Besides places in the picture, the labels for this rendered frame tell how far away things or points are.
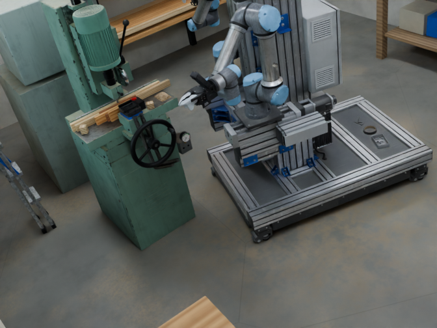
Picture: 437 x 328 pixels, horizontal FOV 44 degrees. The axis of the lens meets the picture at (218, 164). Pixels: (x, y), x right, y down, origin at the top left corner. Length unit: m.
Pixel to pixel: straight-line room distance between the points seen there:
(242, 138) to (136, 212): 0.84
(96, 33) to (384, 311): 2.08
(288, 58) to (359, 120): 1.06
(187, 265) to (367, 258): 1.07
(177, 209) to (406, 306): 1.50
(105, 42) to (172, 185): 1.01
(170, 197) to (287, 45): 1.19
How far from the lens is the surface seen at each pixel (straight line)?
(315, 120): 3.06
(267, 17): 2.62
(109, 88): 3.10
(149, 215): 3.43
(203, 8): 3.35
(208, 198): 3.79
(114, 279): 3.45
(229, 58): 2.71
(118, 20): 5.37
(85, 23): 2.91
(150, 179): 3.30
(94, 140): 3.01
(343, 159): 3.63
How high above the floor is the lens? 2.41
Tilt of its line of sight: 36 degrees down
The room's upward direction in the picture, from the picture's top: 12 degrees counter-clockwise
